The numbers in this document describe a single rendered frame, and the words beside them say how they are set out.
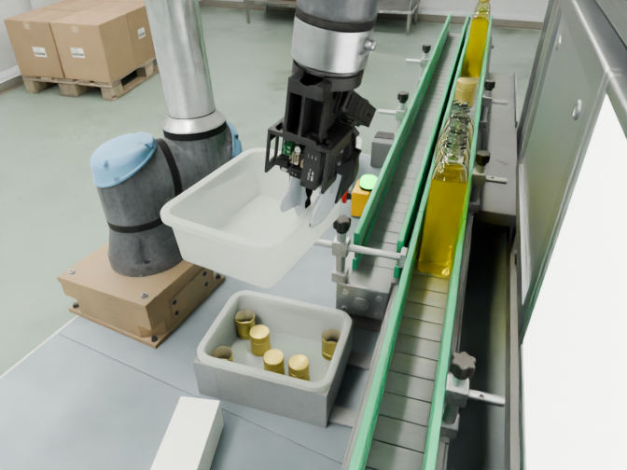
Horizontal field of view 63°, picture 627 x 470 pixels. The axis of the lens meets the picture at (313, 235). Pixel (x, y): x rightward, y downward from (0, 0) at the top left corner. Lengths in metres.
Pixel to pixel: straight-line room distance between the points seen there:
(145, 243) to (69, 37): 3.56
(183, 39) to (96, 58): 3.48
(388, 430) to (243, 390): 0.26
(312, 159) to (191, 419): 0.45
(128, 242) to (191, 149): 0.20
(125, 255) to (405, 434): 0.58
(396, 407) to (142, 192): 0.55
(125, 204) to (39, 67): 3.82
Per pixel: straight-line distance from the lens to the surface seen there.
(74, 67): 4.53
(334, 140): 0.53
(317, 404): 0.82
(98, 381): 0.98
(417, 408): 0.73
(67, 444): 0.92
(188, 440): 0.80
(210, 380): 0.88
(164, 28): 0.92
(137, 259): 0.99
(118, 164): 0.92
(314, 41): 0.49
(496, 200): 1.19
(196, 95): 0.94
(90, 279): 1.04
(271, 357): 0.86
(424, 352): 0.80
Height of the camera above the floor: 1.46
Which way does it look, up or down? 35 degrees down
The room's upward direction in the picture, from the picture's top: straight up
